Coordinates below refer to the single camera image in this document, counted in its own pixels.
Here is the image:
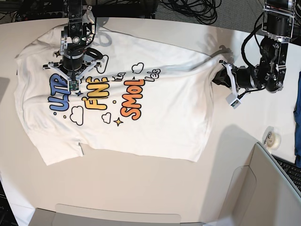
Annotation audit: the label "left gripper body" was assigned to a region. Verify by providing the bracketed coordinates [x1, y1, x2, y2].
[213, 66, 255, 90]

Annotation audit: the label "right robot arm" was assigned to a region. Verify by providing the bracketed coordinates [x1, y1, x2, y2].
[59, 0, 103, 81]

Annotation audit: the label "blue cloth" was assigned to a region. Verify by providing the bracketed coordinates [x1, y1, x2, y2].
[293, 73, 301, 168]

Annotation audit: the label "black cable bundle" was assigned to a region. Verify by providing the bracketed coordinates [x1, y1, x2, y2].
[159, 0, 219, 25]

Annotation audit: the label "white printed t-shirt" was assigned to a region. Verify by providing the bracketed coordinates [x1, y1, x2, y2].
[15, 26, 225, 165]

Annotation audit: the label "black keyboard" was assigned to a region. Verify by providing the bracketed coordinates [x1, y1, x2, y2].
[273, 155, 301, 191]

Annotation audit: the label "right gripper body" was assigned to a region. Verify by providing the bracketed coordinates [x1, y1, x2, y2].
[61, 47, 103, 77]

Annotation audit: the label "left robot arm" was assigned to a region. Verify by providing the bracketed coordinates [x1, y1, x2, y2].
[213, 0, 299, 93]

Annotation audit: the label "clear tape roll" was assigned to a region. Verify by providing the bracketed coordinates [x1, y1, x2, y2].
[262, 126, 281, 150]

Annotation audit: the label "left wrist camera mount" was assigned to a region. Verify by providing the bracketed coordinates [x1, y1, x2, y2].
[219, 60, 251, 109]

